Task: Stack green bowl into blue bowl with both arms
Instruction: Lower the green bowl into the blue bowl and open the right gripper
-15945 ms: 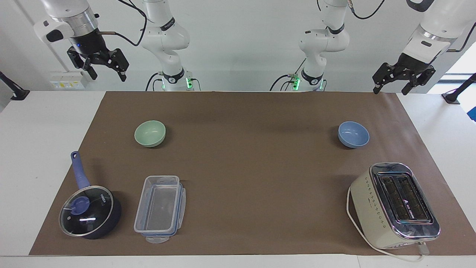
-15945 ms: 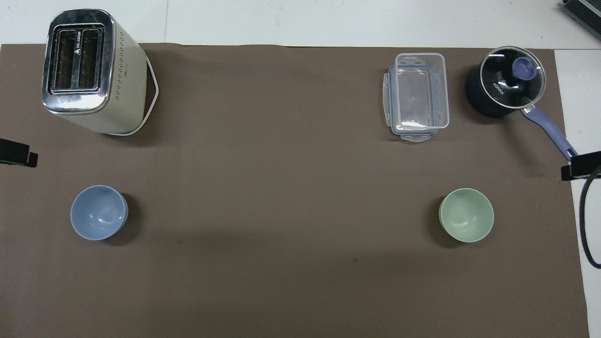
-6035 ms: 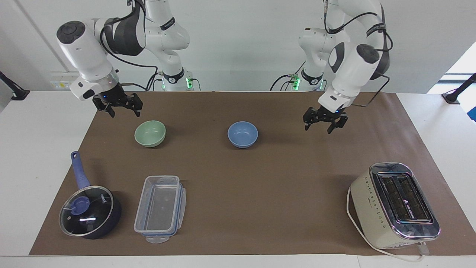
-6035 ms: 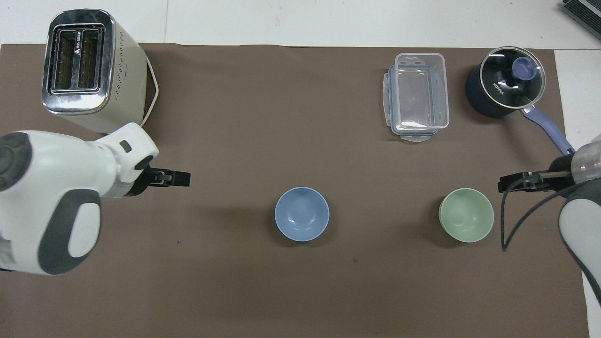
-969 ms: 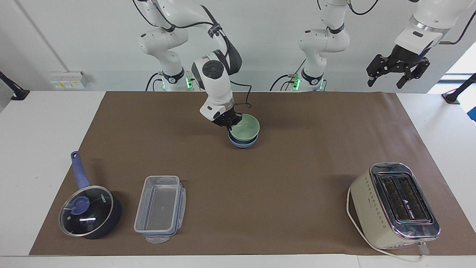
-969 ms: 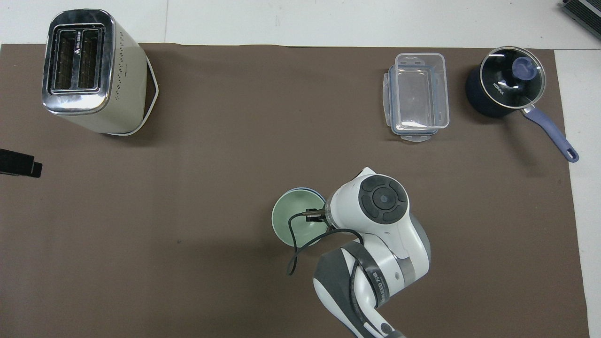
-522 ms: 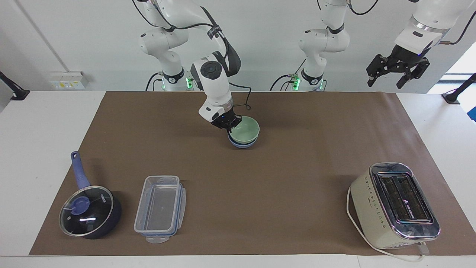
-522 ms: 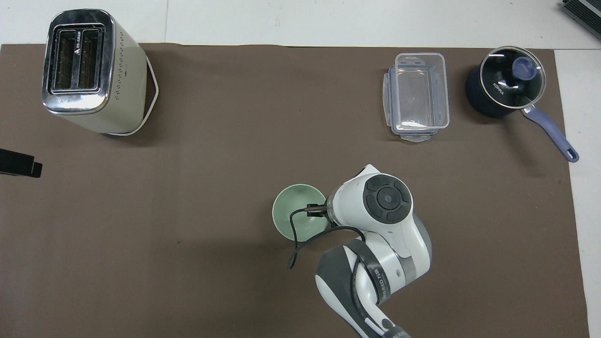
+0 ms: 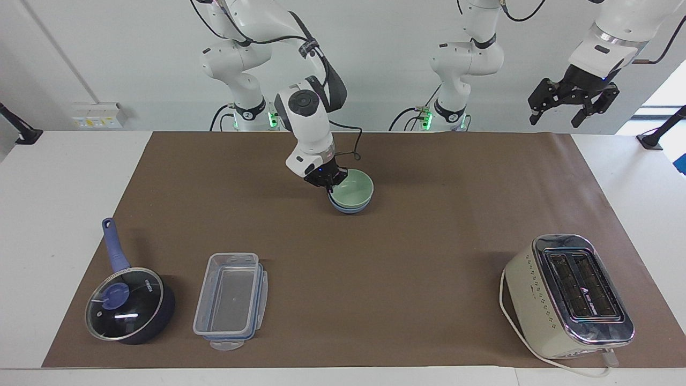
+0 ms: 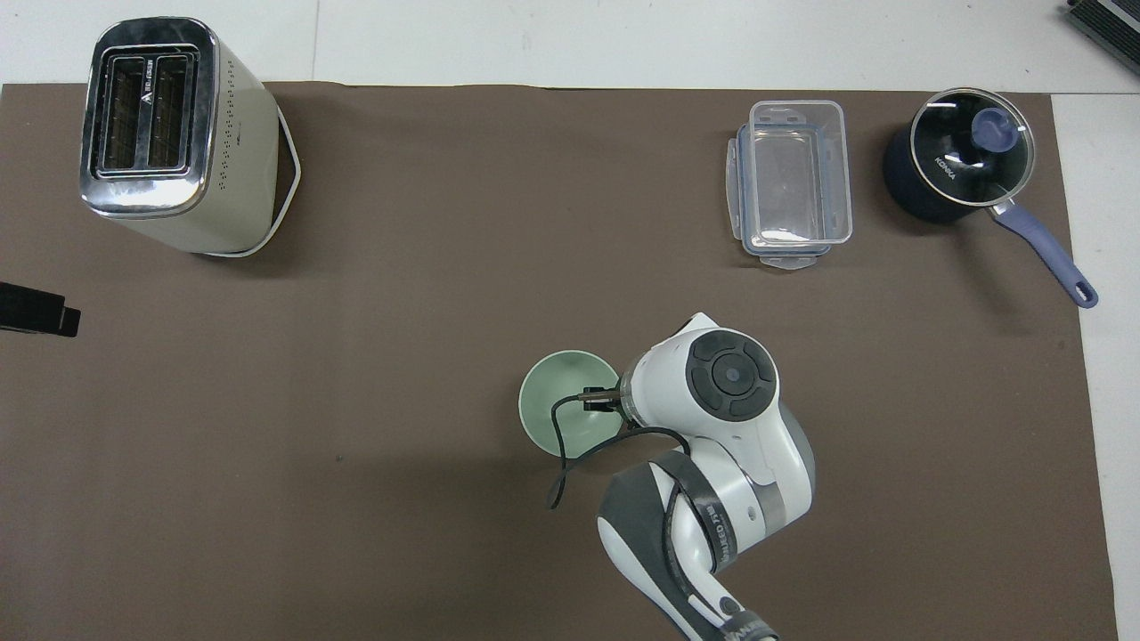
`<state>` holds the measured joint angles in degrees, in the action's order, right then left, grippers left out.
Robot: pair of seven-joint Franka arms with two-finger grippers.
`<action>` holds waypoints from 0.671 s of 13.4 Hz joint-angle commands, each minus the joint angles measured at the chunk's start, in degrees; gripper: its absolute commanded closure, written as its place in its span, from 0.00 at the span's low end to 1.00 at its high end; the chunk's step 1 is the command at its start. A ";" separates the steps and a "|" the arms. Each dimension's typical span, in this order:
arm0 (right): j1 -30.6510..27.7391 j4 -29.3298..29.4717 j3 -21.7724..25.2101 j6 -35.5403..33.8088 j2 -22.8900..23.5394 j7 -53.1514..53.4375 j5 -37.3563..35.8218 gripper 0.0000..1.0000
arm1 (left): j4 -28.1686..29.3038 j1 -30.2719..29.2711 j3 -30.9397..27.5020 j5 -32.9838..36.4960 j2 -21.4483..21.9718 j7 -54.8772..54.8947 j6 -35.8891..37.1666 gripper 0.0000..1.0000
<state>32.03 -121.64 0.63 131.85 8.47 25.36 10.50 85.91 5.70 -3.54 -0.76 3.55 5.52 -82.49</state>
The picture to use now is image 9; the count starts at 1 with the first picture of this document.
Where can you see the black stand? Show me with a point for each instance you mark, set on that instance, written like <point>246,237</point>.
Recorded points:
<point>656,136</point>
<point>24,134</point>

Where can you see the glass lid with blue knob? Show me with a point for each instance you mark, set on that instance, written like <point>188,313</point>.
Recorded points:
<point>124,304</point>

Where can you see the cream and chrome toaster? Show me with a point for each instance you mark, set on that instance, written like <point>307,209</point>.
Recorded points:
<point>541,300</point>

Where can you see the clear plastic food container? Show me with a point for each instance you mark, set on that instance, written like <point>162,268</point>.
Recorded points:
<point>228,295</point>

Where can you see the blue bowl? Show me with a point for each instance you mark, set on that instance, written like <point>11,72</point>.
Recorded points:
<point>351,210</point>

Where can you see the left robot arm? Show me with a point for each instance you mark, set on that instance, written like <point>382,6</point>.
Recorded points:
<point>466,59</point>

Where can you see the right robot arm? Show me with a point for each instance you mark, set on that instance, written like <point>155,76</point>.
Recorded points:
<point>308,120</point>

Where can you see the white wall socket box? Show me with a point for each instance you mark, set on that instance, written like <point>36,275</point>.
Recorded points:
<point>96,115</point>

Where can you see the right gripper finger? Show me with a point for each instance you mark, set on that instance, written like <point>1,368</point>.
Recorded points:
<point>330,188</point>
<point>344,173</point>

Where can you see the white wall conduit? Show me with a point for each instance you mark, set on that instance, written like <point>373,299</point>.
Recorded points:
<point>59,56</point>

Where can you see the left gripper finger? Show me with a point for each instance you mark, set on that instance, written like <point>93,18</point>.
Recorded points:
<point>600,102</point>
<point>542,99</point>

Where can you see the green bowl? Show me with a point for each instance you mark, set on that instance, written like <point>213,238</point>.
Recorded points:
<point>356,187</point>

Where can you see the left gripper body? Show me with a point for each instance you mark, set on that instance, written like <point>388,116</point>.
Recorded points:
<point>587,83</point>

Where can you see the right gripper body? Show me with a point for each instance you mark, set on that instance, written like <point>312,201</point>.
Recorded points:
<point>323,174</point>

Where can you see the blue saucepan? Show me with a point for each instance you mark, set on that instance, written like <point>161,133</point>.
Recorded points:
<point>117,252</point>

